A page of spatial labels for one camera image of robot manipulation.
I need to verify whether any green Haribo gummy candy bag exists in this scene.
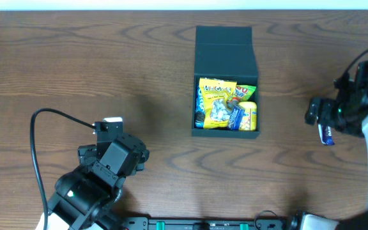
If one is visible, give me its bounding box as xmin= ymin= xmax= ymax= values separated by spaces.
xmin=227 ymin=85 xmax=256 ymax=104

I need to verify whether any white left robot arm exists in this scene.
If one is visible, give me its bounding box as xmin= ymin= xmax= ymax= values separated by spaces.
xmin=37 ymin=117 xmax=150 ymax=229

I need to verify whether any black gift box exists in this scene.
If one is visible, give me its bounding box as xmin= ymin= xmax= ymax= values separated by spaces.
xmin=191 ymin=26 xmax=261 ymax=139

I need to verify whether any yellow snack nut bag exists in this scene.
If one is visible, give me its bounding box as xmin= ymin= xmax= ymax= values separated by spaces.
xmin=199 ymin=78 xmax=236 ymax=129

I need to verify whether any blue Eclipse mint box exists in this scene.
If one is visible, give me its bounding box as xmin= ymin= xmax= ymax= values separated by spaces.
xmin=228 ymin=105 xmax=245 ymax=130

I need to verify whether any blue Dairy Milk chocolate bar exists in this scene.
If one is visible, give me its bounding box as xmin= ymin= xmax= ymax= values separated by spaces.
xmin=318 ymin=124 xmax=335 ymax=146

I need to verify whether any yellow candy bottle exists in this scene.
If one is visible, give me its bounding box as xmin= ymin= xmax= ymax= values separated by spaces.
xmin=239 ymin=102 xmax=257 ymax=132

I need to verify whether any blue Oreo cookie pack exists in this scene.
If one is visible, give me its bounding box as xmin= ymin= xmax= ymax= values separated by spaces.
xmin=194 ymin=86 xmax=205 ymax=128

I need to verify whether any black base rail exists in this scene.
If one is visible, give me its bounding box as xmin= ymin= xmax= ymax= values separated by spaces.
xmin=117 ymin=217 xmax=286 ymax=230

